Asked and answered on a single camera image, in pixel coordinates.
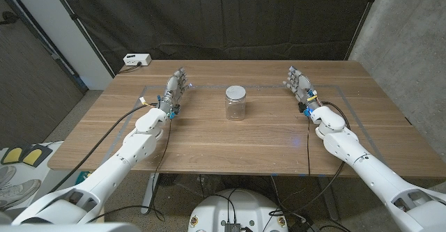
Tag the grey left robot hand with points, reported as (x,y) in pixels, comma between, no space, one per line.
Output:
(173,91)

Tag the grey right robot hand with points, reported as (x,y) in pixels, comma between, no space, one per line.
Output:
(303,87)

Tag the clear plastic jar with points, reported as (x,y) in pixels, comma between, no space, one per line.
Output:
(235,110)

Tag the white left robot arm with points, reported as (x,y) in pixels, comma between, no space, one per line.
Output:
(115,169)

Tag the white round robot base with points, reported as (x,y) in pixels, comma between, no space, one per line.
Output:
(240,207)

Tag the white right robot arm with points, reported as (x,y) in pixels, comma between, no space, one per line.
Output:
(369,172)

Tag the white power strip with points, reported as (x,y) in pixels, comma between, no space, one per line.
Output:
(136,59)

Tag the black backdrop cloth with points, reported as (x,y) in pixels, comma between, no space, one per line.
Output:
(223,19)

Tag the black right backdrop stand pole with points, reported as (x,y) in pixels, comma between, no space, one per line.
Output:
(362,19)

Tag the black backdrop stand pole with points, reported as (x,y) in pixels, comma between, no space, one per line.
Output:
(362,19)
(85,33)

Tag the black left backdrop stand pole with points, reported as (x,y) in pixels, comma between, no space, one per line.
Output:
(85,33)

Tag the grey metal table leg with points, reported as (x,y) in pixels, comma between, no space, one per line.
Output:
(329,199)
(150,193)

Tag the yellow black foot pedal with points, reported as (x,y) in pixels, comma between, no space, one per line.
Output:
(35,155)
(12,155)

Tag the white robot torso shell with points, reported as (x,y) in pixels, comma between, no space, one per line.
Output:
(69,227)

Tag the grey sneaker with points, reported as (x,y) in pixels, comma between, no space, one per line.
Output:
(6,174)
(19,192)

